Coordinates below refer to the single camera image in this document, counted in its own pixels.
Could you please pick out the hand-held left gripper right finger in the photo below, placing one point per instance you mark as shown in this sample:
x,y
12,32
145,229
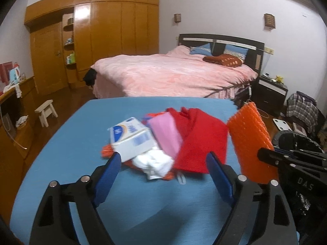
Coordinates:
x,y
221,181

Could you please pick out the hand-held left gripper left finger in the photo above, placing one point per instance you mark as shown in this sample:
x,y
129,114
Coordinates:
x,y
108,178

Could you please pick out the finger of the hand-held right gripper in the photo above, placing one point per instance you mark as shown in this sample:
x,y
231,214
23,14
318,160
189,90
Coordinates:
x,y
293,153
268,158

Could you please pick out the orange bubble wrap sheet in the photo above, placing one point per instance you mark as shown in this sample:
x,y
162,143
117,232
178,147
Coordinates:
x,y
250,143

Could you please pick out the white blue tissue box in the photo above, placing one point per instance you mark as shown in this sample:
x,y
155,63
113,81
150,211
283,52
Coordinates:
x,y
130,137

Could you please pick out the white tissue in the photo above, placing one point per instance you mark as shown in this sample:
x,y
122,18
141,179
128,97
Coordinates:
x,y
153,163

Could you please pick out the red cloth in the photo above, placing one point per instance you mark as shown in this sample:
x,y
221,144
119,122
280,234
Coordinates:
x,y
201,137

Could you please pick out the pink cloth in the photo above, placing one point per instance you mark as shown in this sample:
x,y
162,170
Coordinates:
x,y
164,132

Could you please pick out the pink-edged floor scale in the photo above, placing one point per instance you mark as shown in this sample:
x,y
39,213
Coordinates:
x,y
299,128

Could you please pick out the white bathroom scale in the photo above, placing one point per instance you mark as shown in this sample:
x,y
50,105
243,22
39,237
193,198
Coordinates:
x,y
281,124

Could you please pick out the plaid bag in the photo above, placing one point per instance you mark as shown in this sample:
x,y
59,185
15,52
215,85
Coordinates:
x,y
301,109

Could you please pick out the blue tablecloth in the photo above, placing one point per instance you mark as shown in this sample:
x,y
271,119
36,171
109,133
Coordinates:
x,y
153,209

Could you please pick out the dark nightstand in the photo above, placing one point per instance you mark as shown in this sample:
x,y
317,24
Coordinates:
x,y
270,94

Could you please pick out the yellow plush toy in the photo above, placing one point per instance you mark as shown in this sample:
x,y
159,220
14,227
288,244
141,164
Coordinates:
x,y
279,79

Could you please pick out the white wooden stool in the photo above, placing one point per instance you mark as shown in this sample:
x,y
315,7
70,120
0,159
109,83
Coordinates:
x,y
46,108

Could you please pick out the black cloth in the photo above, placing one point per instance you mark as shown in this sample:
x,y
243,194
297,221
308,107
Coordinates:
x,y
90,77

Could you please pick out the white cloth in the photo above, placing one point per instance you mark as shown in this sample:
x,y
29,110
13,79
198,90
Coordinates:
x,y
18,89
21,121

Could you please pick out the dark wooden bed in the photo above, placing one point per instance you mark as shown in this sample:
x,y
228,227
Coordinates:
x,y
255,53

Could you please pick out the red-brown dotted pillow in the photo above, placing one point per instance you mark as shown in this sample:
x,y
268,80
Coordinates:
x,y
224,60

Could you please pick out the blue pillow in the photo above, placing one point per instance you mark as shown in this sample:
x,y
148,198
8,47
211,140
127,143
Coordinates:
x,y
236,51
201,49

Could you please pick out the pink bedspread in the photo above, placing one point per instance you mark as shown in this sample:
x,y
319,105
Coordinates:
x,y
166,74

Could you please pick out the wooden desk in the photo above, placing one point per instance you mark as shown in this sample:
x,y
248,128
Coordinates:
x,y
25,86

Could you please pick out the green bottle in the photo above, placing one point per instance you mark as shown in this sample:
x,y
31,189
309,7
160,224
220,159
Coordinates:
x,y
71,58

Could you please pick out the light blue kettle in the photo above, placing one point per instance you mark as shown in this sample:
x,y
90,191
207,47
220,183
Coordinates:
x,y
15,75

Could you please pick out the wooden wardrobe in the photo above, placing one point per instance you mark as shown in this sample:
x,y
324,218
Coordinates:
x,y
115,25

